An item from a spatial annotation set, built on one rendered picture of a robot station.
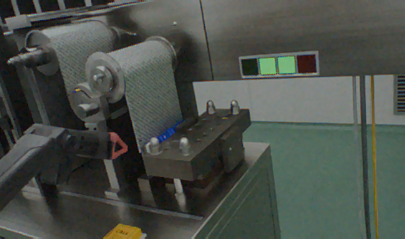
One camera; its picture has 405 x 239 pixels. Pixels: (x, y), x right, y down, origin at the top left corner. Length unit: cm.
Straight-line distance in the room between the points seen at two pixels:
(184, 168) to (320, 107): 282
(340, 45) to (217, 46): 39
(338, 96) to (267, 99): 71
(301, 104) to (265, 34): 261
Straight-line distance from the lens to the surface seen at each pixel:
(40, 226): 113
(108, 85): 102
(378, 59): 107
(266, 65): 113
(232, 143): 109
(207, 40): 122
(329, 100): 363
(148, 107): 109
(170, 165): 97
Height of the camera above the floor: 142
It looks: 19 degrees down
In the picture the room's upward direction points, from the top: 10 degrees counter-clockwise
